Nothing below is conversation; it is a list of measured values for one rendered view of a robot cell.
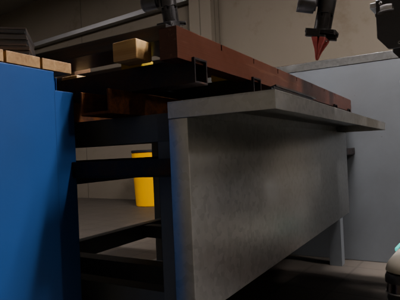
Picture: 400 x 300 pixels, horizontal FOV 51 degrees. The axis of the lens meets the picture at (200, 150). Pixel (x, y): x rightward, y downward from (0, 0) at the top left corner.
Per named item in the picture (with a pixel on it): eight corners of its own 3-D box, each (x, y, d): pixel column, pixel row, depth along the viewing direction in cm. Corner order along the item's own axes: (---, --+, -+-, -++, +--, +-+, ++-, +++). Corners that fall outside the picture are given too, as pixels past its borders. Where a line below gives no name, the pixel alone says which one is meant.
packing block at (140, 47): (112, 62, 84) (112, 43, 84) (129, 66, 89) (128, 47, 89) (136, 58, 81) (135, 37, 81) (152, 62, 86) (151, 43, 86)
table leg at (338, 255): (330, 265, 211) (323, 130, 212) (333, 262, 216) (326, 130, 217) (342, 266, 208) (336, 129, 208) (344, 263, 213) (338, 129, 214)
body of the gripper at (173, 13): (156, 29, 150) (153, 7, 149) (172, 28, 159) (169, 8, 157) (171, 26, 147) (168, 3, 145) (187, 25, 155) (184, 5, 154)
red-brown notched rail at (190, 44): (159, 60, 80) (158, 29, 80) (343, 112, 220) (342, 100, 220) (177, 57, 78) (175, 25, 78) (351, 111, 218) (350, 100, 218)
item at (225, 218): (176, 317, 74) (168, 118, 75) (340, 212, 186) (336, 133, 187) (196, 321, 72) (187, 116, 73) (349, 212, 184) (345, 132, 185)
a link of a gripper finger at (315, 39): (328, 59, 140) (334, 31, 139) (307, 58, 144) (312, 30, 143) (333, 62, 146) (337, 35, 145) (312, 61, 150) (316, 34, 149)
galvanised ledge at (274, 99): (168, 118, 75) (166, 102, 75) (336, 133, 187) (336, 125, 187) (275, 108, 65) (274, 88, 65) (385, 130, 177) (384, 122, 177)
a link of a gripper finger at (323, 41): (321, 59, 141) (326, 30, 140) (300, 57, 145) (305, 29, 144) (325, 62, 147) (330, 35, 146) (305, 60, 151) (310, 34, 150)
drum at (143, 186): (175, 203, 508) (173, 149, 509) (152, 208, 473) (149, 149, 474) (150, 202, 532) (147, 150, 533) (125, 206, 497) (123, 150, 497)
